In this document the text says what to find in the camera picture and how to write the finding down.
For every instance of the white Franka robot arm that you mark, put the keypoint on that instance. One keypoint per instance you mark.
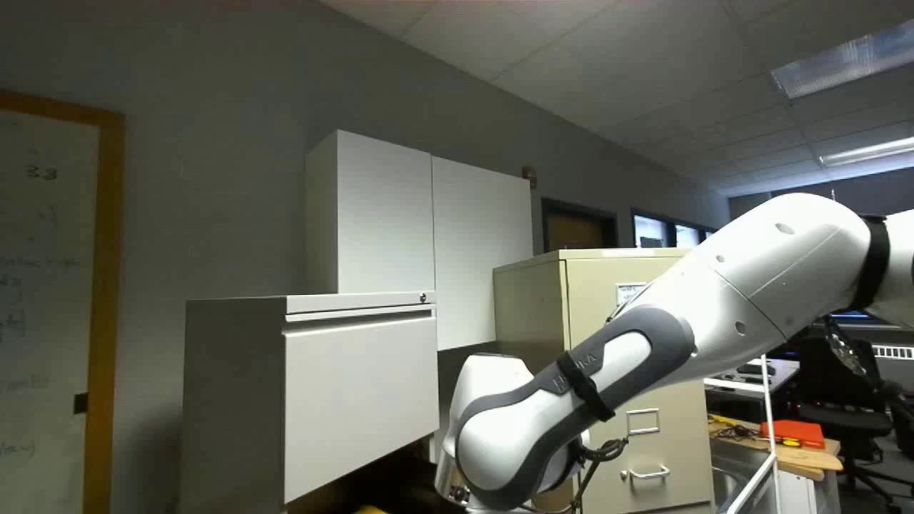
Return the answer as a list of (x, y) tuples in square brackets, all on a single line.
[(760, 276)]

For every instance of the beige metal filing cabinet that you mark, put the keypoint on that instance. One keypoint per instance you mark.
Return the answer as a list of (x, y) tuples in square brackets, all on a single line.
[(560, 295)]

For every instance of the white paper note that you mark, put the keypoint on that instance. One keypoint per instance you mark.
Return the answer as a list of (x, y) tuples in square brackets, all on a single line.
[(625, 293)]

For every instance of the white flip-door cabinet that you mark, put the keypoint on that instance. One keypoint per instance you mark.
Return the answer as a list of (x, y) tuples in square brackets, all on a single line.
[(353, 402)]

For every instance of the small dark framed window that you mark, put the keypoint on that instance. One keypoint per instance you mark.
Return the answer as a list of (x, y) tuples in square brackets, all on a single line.
[(648, 233)]

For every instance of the tall dark framed window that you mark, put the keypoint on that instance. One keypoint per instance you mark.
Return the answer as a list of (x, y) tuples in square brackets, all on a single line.
[(685, 235)]

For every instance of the wood framed whiteboard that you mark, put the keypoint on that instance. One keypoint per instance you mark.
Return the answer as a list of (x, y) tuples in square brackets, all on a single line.
[(111, 287)]

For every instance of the orange red tool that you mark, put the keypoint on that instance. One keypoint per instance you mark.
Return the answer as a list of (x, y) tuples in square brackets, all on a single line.
[(794, 432)]

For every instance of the wooden work table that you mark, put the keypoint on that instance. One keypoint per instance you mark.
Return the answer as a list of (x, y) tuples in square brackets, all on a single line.
[(810, 457)]

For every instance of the black office chair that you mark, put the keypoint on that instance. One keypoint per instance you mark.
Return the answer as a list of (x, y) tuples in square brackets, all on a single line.
[(847, 390)]

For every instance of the narrow ceiling light strip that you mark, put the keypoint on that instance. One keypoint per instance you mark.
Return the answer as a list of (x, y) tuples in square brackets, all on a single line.
[(867, 150)]

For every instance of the large ceiling light panel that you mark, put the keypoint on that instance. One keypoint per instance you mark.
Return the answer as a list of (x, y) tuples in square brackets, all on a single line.
[(844, 59)]

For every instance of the tall white wall cabinet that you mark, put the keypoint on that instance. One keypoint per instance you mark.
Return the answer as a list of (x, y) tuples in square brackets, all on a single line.
[(400, 219)]

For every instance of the dark doorway frame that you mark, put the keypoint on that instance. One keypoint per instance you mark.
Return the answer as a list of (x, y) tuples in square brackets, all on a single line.
[(574, 229)]

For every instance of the white metal frame stand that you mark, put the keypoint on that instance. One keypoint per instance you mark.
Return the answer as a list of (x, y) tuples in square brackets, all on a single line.
[(767, 410)]

